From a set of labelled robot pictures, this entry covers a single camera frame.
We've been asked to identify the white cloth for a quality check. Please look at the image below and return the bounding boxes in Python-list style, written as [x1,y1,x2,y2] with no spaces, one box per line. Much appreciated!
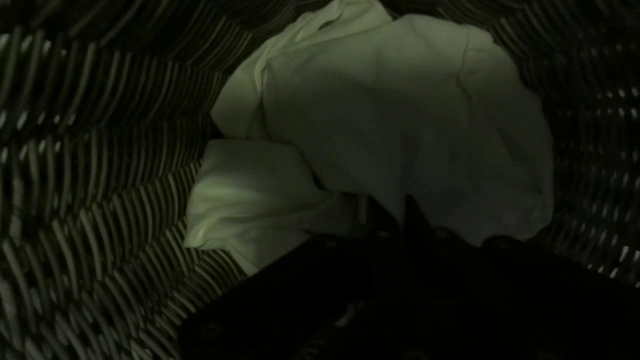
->
[183,0,559,277]

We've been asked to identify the woven wicker basket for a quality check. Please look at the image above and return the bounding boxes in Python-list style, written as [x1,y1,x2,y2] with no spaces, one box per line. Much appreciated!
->
[0,0,640,360]

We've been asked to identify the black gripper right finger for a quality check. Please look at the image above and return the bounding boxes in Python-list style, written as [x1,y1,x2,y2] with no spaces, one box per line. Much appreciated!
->
[403,193,522,283]

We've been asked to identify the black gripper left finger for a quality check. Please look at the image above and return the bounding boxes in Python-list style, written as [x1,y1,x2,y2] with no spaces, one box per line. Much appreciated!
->
[292,194,406,283]

